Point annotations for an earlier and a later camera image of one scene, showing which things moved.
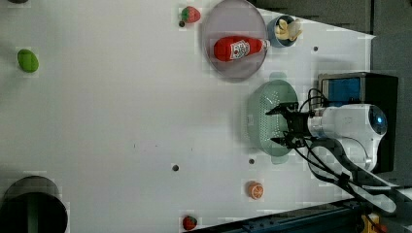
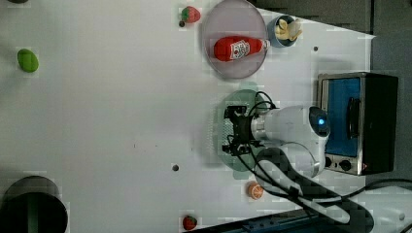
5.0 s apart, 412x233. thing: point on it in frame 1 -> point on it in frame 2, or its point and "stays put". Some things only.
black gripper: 297,125 -> 242,130
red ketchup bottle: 232,48 stays put
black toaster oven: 379,90 stays put
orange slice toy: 256,190 stays put
